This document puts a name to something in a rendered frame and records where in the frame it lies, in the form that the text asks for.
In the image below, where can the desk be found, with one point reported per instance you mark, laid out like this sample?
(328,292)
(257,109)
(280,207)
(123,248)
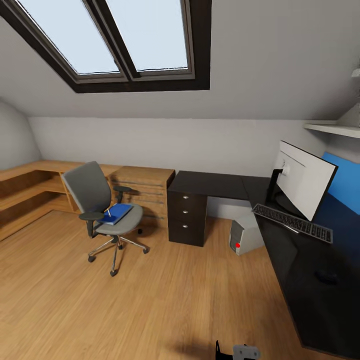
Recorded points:
(325,316)

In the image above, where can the monitor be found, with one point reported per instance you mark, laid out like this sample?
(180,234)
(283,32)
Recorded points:
(303,177)

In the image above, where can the desktop computer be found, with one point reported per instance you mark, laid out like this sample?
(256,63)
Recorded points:
(245,235)

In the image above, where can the keyboard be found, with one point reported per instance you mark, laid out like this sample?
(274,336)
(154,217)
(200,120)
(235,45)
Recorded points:
(294,223)

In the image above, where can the mouse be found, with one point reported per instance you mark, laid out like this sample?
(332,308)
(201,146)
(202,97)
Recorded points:
(327,276)

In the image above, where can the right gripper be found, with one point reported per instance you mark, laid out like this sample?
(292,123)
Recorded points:
(223,356)

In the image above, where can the swivel chair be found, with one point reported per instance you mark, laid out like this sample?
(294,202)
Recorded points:
(90,190)

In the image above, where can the folder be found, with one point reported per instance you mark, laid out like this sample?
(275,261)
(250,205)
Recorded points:
(115,213)

